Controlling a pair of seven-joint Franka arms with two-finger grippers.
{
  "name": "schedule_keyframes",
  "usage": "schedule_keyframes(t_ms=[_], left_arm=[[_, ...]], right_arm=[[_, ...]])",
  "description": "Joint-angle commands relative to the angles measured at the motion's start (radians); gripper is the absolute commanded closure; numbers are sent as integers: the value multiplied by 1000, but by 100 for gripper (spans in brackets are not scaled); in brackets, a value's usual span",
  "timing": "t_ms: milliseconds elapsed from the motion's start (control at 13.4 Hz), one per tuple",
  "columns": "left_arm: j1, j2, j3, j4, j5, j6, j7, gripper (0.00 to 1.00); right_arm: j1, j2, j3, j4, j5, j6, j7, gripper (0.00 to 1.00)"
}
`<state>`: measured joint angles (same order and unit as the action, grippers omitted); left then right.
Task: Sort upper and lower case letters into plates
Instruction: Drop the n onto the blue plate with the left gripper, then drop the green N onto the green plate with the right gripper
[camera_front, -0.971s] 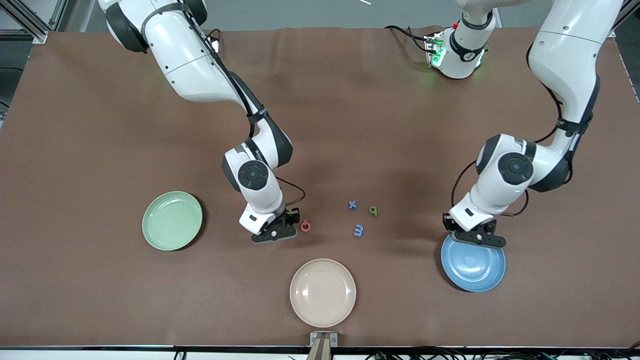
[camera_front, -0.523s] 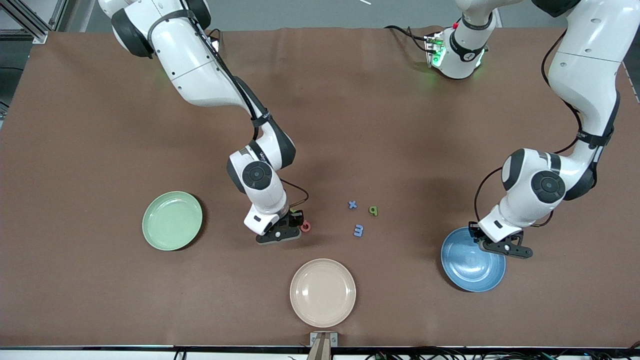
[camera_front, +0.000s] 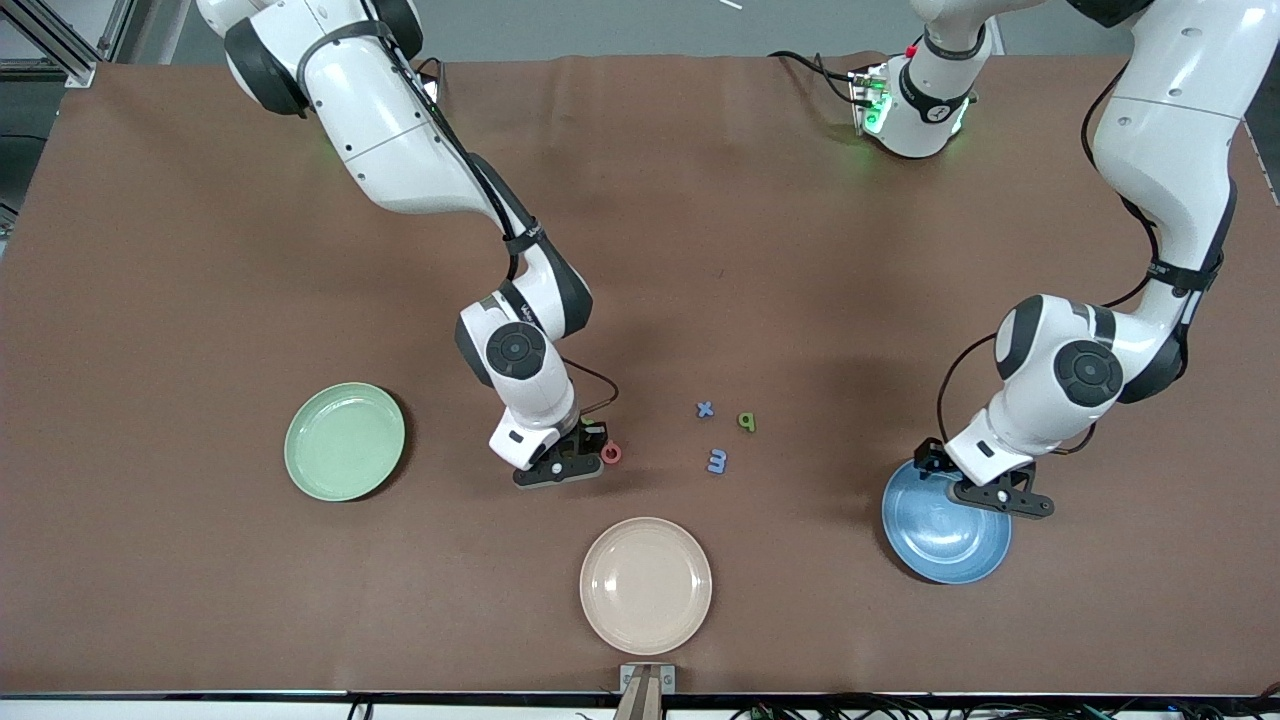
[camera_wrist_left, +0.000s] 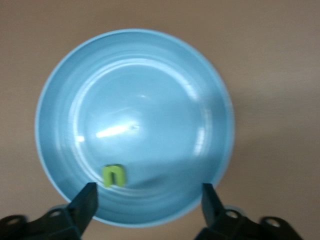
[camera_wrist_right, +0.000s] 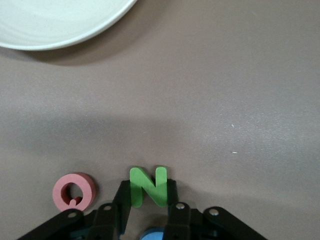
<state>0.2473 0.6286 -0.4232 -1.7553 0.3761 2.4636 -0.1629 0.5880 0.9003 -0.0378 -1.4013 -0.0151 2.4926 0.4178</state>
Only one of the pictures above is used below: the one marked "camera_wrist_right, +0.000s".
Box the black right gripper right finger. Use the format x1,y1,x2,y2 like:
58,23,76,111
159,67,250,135
163,179,268,240

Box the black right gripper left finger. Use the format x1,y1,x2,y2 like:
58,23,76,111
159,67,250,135
17,179,132,240

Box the blue letter G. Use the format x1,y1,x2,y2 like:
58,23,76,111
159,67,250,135
139,226,166,240

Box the green letter N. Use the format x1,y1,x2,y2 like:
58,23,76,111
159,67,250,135
129,164,168,209

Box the pink letter Q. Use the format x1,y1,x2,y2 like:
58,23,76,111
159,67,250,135
52,171,97,213

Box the beige plate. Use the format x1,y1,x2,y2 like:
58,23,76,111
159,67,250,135
0,0,139,52

